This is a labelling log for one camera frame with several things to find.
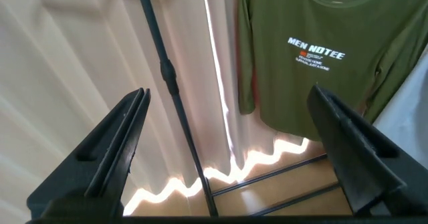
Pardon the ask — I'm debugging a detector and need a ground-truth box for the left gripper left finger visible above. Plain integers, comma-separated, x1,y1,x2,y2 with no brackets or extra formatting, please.
26,87,151,218

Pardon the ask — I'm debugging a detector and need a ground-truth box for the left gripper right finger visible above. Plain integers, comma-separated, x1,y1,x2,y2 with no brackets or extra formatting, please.
306,85,428,217

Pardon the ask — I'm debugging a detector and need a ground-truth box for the green long-sleeved shirt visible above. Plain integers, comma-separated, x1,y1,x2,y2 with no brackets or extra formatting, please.
236,0,428,142

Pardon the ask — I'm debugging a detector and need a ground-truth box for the black clothes rack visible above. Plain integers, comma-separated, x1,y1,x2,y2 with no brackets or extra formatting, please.
134,0,340,217

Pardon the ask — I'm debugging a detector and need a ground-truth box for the beige curtain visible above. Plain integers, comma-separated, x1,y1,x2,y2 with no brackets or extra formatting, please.
0,0,312,215

